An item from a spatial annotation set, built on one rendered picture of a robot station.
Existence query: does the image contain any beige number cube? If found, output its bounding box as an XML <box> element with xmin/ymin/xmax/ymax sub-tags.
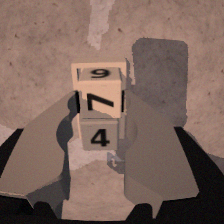
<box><xmin>79</xmin><ymin>118</ymin><xmax>119</xmax><ymax>151</ymax></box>
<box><xmin>77</xmin><ymin>67</ymin><xmax>123</xmax><ymax>119</ymax></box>

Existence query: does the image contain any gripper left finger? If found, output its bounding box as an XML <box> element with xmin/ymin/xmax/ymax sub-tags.
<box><xmin>0</xmin><ymin>90</ymin><xmax>80</xmax><ymax>219</ymax></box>

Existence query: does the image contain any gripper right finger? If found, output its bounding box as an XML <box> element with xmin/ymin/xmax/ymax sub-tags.
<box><xmin>121</xmin><ymin>89</ymin><xmax>224</xmax><ymax>224</ymax></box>

